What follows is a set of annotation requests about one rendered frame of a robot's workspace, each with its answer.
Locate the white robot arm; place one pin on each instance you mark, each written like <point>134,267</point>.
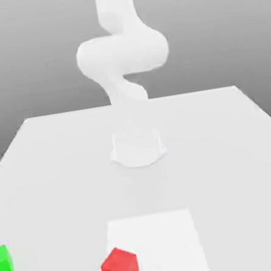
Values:
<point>122,53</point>

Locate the small red cube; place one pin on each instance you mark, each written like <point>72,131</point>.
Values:
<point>119,270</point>

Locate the small green cube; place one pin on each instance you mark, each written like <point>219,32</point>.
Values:
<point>4,262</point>

